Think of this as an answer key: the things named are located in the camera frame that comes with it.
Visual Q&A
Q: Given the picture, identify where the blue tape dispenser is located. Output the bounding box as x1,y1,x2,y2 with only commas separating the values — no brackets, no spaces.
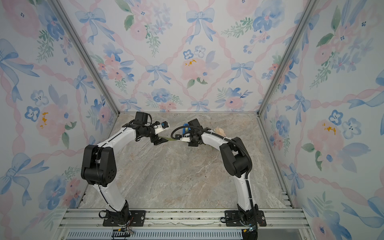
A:
183,124,191,132

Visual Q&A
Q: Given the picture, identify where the artificial pink cream flower bouquet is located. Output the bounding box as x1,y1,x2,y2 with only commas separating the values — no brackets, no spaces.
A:
158,127,226,142

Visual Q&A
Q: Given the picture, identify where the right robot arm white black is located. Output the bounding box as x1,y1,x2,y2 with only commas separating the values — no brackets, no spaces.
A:
171,119,258,226

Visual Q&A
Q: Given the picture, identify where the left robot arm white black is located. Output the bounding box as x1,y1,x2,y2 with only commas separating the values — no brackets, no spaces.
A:
81,112,169,226

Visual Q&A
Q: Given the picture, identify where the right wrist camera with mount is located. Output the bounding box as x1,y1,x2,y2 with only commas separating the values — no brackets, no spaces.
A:
180,136,192,143

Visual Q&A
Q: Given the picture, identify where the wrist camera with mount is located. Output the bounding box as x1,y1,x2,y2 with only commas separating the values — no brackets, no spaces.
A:
180,136,192,143
153,121,169,135

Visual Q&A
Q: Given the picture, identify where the black corrugated cable conduit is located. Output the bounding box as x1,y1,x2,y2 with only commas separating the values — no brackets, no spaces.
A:
170,125,259,233

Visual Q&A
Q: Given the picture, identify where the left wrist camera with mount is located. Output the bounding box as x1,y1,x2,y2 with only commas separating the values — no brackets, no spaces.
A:
153,121,169,135

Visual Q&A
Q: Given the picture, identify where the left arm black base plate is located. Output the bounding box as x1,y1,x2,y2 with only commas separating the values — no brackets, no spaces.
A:
99,210,147,227

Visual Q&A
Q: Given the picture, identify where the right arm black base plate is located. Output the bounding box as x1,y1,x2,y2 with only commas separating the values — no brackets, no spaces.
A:
220,210,267,227

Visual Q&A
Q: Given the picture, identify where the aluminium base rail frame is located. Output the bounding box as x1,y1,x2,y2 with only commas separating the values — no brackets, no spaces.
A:
53,193,315,240

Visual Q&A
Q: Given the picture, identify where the aluminium corner post left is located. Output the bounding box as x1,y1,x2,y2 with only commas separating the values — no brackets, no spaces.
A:
48,0,120,116

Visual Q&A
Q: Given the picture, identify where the aluminium corner post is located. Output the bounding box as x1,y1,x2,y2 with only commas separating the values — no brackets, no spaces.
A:
48,0,120,116
257,0,319,118

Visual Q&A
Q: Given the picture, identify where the aluminium corner post right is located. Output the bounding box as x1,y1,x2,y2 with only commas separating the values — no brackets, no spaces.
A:
257,0,319,118

